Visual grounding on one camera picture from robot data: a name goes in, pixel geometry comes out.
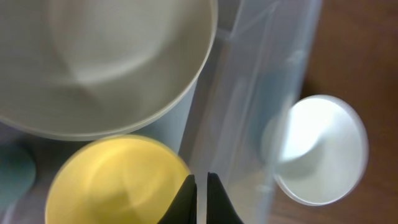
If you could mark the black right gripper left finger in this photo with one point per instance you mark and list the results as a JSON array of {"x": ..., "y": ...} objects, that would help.
[{"x": 183, "y": 209}]

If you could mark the beige plate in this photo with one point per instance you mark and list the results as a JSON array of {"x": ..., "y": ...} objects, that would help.
[{"x": 79, "y": 70}]

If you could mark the clear plastic storage container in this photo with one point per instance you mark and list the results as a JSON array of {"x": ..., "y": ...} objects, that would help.
[{"x": 256, "y": 63}]

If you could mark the white plastic bowl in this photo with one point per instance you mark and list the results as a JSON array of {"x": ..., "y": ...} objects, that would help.
[{"x": 316, "y": 150}]

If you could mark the yellow plastic bowl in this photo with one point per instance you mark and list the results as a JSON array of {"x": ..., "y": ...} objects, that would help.
[{"x": 123, "y": 179}]

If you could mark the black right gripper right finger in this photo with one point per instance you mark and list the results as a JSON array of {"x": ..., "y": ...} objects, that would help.
[{"x": 219, "y": 209}]

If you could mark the green plastic cup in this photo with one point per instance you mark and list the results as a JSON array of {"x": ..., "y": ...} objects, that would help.
[{"x": 18, "y": 173}]

